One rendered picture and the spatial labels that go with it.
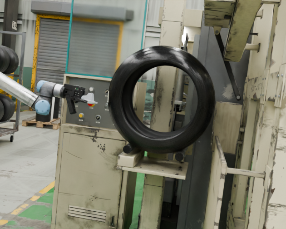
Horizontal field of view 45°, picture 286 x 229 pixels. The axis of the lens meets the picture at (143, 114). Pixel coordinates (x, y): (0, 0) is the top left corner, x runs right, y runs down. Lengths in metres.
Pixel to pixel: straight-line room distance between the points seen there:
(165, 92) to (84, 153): 0.80
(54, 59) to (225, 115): 9.83
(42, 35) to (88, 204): 9.55
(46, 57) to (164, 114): 9.71
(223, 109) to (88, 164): 1.07
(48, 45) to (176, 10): 9.68
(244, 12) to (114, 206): 1.63
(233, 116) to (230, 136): 0.12
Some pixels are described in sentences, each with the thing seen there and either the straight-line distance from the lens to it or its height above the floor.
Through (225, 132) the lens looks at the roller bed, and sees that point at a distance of 2.10.
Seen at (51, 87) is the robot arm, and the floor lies 1.18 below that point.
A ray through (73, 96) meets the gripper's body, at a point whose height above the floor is 1.14.
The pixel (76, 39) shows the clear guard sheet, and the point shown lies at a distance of 2.61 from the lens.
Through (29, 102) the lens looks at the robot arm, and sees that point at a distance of 1.94.
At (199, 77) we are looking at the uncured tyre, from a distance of 1.78.
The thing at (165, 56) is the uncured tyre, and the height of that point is 1.41.
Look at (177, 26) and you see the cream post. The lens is 2.19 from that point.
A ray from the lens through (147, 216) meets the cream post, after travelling 2.33.
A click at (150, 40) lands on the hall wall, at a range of 11.00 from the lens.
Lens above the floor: 1.25
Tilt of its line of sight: 5 degrees down
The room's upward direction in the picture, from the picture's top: 6 degrees clockwise
